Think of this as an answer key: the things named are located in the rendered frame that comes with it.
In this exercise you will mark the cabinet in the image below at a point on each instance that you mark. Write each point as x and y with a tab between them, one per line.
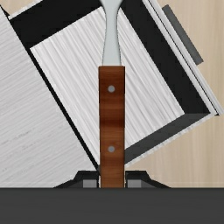
32	122

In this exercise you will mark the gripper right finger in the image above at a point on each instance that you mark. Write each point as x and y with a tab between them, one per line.
137	180

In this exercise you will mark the open cabinet drawer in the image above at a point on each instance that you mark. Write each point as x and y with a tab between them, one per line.
151	73

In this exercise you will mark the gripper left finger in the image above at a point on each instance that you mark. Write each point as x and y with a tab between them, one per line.
87	180

